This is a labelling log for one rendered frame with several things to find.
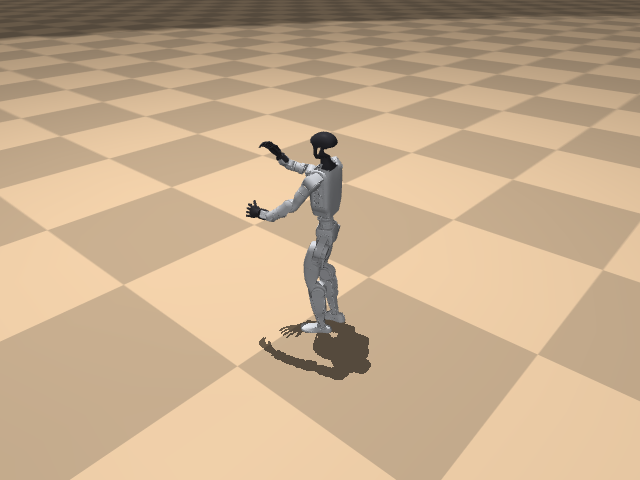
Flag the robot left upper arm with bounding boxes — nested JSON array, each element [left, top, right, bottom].
[[283, 173, 323, 213]]

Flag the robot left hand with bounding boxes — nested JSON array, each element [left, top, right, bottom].
[[246, 200, 268, 220]]

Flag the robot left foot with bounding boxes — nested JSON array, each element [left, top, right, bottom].
[[300, 323, 332, 333]]

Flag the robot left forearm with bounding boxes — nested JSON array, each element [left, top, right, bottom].
[[259, 201, 292, 222]]

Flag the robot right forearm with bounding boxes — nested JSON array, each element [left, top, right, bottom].
[[278, 155, 313, 174]]

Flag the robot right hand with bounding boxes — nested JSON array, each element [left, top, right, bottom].
[[259, 141, 289, 163]]

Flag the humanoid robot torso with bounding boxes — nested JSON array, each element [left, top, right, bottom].
[[310, 157, 342, 246]]

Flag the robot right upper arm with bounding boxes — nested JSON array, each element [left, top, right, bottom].
[[305, 156, 343, 177]]

